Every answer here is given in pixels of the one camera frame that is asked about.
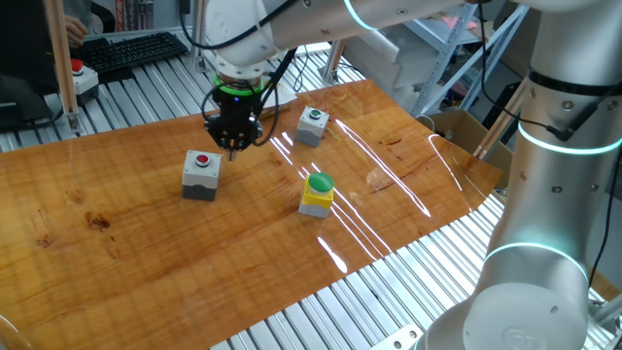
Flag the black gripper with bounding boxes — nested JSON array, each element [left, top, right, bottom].
[[203, 91, 264, 160]]

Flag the grey box red button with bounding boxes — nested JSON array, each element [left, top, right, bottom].
[[181, 149, 223, 202]]

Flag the grey box small green button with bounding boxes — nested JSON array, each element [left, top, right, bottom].
[[294, 105, 330, 149]]

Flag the yellow box green mushroom button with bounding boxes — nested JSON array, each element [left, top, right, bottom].
[[297, 171, 336, 220]]

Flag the bystander bare hand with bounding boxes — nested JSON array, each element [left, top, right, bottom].
[[64, 14, 88, 49]]

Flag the black keyboard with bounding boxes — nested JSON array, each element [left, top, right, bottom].
[[75, 31, 190, 74]]

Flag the glossy wood-grain mat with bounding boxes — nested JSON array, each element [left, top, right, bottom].
[[0, 79, 503, 350]]

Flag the red emergency stop box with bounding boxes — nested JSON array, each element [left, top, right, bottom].
[[70, 57, 101, 106]]

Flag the white foam blocks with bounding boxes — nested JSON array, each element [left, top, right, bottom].
[[342, 28, 429, 91]]

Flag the grey metal shelf rack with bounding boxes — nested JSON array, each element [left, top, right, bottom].
[[402, 4, 531, 118]]

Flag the cardboard box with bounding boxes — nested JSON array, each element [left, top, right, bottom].
[[417, 109, 516, 195]]

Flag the upright aluminium post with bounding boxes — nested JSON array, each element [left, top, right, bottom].
[[190, 0, 211, 73]]

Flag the wooden pole with bracket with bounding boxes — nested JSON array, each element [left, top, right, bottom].
[[43, 0, 83, 133]]

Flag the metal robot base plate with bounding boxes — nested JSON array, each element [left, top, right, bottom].
[[368, 324, 425, 350]]

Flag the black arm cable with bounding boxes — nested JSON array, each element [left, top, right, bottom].
[[178, 0, 622, 147]]

